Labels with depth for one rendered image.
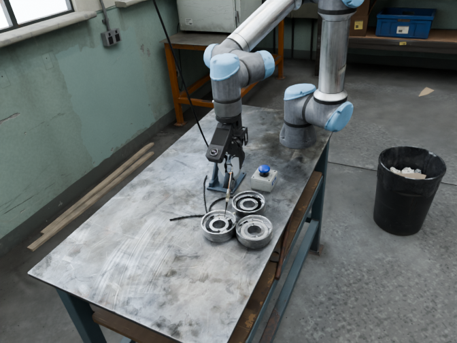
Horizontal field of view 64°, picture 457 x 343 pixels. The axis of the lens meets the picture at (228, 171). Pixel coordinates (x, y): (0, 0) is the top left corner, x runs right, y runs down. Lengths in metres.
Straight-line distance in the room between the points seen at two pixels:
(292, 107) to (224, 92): 0.52
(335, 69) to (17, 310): 1.89
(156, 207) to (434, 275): 1.51
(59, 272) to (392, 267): 1.64
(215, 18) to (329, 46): 2.06
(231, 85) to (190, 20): 2.45
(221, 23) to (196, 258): 2.45
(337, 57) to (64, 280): 1.05
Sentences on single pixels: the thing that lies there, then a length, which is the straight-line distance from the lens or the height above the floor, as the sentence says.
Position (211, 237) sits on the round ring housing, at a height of 0.83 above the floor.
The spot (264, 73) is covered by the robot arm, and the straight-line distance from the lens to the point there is 1.02.
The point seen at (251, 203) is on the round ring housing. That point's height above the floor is 0.82.
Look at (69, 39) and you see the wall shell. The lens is 2.67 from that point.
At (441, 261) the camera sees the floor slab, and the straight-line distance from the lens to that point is 2.29.
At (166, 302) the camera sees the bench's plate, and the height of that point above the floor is 0.80.
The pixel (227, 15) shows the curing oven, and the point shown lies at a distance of 3.18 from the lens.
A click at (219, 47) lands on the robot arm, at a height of 1.27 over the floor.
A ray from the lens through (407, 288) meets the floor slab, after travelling 2.10.
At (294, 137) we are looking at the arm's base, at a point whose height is 0.85.
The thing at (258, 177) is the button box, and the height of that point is 0.84.
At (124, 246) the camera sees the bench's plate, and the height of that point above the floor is 0.80.
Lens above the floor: 1.56
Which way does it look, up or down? 34 degrees down
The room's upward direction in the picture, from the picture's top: 5 degrees counter-clockwise
